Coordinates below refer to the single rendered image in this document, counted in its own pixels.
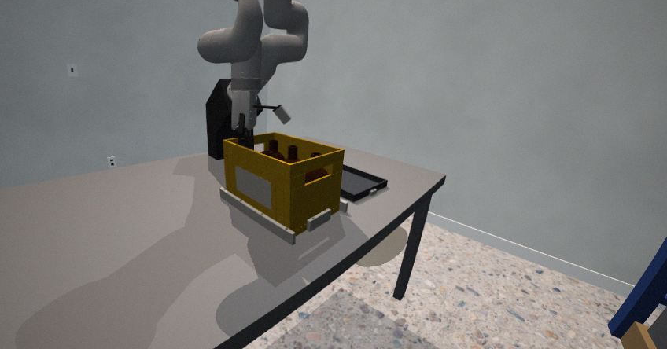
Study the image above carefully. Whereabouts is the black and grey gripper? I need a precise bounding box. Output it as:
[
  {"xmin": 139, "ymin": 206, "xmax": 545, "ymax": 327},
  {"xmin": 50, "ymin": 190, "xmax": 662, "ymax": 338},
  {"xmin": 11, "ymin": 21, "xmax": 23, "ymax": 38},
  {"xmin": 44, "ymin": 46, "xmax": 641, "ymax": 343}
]
[{"xmin": 231, "ymin": 89, "xmax": 260, "ymax": 150}]

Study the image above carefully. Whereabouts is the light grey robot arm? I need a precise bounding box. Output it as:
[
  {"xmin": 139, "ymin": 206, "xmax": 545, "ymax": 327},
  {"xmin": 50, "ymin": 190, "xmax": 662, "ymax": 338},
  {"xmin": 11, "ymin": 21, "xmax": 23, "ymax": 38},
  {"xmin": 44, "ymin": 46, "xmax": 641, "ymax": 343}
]
[{"xmin": 197, "ymin": 0, "xmax": 309, "ymax": 101}]

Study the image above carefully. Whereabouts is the yellow translucent crate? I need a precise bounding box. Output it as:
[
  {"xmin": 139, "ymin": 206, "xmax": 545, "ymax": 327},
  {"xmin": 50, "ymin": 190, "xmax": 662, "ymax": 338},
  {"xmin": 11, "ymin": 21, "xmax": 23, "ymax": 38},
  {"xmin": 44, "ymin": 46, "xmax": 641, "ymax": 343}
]
[{"xmin": 223, "ymin": 132, "xmax": 345, "ymax": 236}]

